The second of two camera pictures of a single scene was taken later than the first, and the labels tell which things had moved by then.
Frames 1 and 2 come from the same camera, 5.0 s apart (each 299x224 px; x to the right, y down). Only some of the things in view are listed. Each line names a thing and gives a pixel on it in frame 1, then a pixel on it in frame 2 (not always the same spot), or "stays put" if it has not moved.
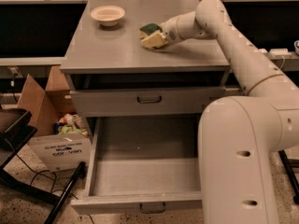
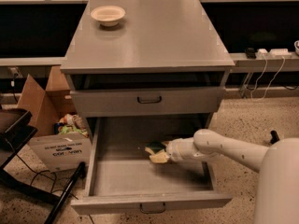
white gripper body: x=169 y=29 -> x=176 y=153
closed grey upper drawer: x=126 y=102 stays put
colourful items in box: x=71 y=123 stays put
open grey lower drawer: x=141 y=161 stays put
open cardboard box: x=46 y=106 stays put
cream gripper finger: x=155 y=40 -> x=159 y=158
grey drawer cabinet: x=111 y=74 stays put
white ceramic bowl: x=107 y=16 stays put
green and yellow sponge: x=149 y=29 -> x=155 y=147
